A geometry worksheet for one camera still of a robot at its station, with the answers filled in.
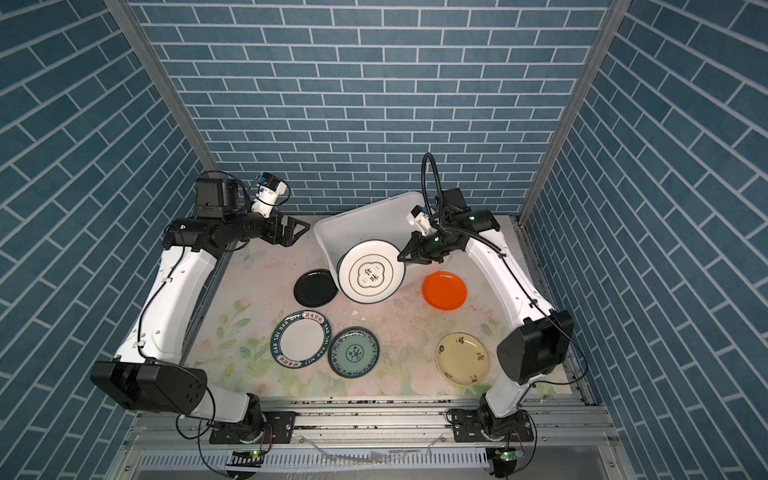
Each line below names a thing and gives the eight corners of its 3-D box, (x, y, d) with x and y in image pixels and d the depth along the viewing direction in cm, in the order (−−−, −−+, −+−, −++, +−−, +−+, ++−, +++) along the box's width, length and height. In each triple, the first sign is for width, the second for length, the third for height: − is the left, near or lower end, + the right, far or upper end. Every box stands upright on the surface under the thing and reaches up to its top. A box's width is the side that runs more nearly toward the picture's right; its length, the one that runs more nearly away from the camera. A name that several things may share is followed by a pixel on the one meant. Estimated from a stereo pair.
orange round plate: (422, 310, 97) (423, 307, 96) (420, 274, 106) (421, 271, 105) (468, 310, 97) (469, 307, 96) (462, 274, 107) (463, 271, 105)
